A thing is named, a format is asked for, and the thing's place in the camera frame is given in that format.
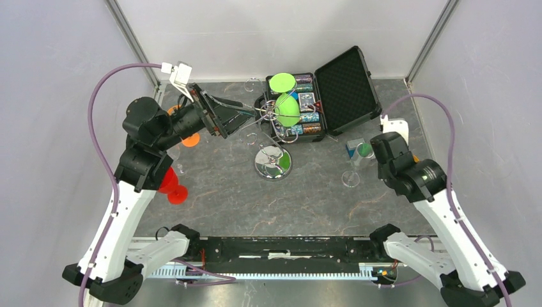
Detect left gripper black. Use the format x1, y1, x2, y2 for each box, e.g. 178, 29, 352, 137
154, 83, 257, 152

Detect orange plastic wine glass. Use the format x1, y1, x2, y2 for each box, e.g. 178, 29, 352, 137
167, 105, 201, 148

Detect green plastic wine glass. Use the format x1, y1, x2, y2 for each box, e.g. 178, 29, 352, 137
268, 72, 300, 127

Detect red plastic wine glass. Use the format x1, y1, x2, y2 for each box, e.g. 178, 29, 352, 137
157, 167, 189, 205

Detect clear wine glass front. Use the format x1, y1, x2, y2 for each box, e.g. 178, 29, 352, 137
341, 142, 375, 187

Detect clear wine glass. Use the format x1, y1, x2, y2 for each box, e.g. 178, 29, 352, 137
341, 142, 375, 187
167, 144, 185, 176

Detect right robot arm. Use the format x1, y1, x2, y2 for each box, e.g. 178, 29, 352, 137
369, 132, 526, 306

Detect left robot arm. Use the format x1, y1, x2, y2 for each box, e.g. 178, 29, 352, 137
62, 83, 256, 306

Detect chrome wine glass rack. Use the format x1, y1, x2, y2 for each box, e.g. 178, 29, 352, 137
244, 75, 325, 180

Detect black open tool case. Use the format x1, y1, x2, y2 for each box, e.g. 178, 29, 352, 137
254, 45, 383, 144

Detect toy block stack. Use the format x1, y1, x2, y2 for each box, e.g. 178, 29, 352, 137
346, 138, 374, 166

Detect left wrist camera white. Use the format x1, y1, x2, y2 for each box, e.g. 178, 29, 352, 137
160, 61, 194, 102

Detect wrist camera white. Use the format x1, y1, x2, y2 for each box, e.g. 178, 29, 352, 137
380, 115, 410, 145
160, 61, 194, 102

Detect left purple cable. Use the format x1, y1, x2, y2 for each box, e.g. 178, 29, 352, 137
77, 63, 170, 307

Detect purple cable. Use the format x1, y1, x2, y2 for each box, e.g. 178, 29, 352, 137
77, 63, 170, 307
381, 93, 513, 307

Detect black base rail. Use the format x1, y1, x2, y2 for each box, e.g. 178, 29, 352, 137
150, 236, 405, 283

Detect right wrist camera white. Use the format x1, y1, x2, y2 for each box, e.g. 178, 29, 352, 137
380, 115, 410, 145

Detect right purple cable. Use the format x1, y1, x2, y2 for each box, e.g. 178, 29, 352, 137
381, 93, 513, 307

